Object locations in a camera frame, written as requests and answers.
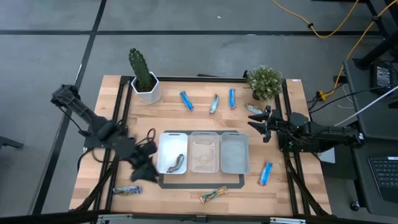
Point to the black laptop keyboard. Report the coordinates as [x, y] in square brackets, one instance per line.
[385, 177]

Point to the white plastic bin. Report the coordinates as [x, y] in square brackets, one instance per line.
[171, 146]

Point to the orange green granola bar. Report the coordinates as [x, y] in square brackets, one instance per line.
[213, 194]

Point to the black chair base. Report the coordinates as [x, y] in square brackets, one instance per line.
[9, 142]

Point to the blue green granola bar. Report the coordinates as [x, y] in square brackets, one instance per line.
[127, 190]

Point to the bushy green potted plant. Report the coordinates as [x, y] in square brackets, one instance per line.
[264, 82]

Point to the green cactus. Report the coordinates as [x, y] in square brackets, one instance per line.
[140, 68]

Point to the black side desk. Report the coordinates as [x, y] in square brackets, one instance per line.
[357, 109]

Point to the black caster wheel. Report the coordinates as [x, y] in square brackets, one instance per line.
[355, 206]

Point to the grey plastic bin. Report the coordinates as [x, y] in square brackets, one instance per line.
[234, 154]

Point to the red green granola bar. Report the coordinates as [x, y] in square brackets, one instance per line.
[176, 163]

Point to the white rod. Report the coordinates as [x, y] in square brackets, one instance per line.
[367, 108]

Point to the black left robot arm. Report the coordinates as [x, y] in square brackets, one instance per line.
[102, 130]

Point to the blue granola bar wrapper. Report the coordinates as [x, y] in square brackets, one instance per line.
[265, 173]
[232, 98]
[186, 100]

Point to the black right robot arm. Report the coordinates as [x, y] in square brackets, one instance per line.
[326, 133]

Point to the black power adapter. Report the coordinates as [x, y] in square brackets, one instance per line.
[383, 76]

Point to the silver blue granola bar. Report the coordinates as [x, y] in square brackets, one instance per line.
[214, 104]

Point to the silver green granola bar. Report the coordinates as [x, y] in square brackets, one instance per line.
[253, 108]

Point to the white hexagonal pot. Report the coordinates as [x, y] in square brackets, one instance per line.
[150, 96]

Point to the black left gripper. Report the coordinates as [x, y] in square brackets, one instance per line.
[144, 152]

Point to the black crossbar with silver brackets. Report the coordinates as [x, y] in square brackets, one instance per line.
[62, 216]

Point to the clear plastic bin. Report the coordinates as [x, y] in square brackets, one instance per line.
[204, 152]

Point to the black stand leg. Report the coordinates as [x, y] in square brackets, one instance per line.
[376, 51]

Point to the black aluminium table frame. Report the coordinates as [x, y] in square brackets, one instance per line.
[202, 79]

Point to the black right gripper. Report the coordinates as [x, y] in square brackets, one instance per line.
[276, 123]

